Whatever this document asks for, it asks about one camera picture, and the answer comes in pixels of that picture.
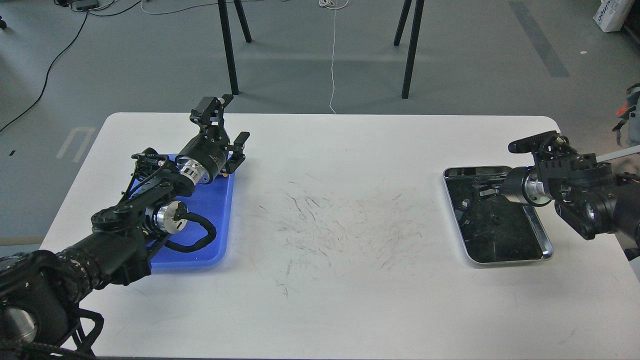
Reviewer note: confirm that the silver metal tray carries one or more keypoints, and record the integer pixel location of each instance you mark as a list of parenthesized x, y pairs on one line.
[(519, 238)]

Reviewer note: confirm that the black table legs left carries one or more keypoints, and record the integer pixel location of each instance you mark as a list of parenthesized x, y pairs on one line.
[(227, 38)]

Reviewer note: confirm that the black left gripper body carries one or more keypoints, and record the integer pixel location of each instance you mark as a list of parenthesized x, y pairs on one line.
[(205, 157)]

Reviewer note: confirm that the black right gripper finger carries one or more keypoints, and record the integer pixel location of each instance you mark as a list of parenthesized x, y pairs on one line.
[(487, 184), (489, 192)]

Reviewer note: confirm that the blue plastic tray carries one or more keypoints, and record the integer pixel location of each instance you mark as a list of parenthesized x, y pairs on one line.
[(210, 220)]

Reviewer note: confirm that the black table legs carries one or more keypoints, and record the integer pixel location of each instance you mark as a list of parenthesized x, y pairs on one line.
[(227, 38), (419, 6)]

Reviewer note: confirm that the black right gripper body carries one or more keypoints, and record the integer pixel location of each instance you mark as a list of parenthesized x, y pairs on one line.
[(521, 185)]

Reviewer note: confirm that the black table legs right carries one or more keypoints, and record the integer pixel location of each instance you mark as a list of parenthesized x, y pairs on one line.
[(419, 6)]

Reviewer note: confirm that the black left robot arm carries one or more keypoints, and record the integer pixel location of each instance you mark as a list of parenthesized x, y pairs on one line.
[(41, 291)]

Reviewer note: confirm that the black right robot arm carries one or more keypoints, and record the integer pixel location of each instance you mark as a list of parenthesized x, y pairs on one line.
[(585, 192)]

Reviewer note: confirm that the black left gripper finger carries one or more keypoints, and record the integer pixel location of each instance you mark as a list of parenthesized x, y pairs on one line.
[(209, 117), (236, 154)]

